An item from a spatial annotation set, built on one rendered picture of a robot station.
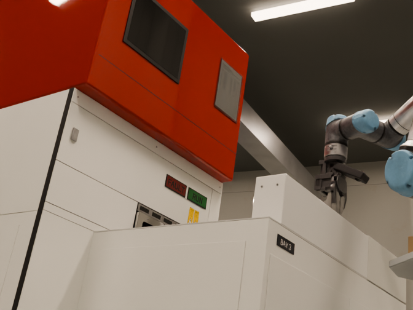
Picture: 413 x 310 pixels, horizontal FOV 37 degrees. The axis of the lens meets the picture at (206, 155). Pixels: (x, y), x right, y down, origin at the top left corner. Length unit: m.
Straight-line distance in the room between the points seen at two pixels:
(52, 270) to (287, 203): 0.69
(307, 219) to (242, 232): 0.23
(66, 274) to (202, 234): 0.44
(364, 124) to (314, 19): 5.63
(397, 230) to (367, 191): 0.87
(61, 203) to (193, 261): 0.46
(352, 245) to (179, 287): 0.60
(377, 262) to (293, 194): 0.58
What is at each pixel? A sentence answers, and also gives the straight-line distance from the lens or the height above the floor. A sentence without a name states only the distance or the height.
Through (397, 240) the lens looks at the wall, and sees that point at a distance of 10.44.
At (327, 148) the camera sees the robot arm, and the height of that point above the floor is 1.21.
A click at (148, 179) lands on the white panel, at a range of 2.12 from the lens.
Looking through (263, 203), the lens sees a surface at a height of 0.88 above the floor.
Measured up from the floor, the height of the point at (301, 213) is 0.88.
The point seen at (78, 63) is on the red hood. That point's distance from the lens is 2.00.
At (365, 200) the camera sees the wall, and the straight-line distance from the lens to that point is 10.80.
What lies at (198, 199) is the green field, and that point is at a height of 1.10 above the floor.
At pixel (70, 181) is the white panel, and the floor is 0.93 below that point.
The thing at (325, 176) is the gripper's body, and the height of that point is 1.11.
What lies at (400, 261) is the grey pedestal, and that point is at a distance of 1.76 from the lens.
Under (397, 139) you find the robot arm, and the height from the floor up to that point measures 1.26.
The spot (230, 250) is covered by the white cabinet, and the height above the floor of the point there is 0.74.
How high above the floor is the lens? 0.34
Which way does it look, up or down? 23 degrees up
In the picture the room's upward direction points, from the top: 9 degrees clockwise
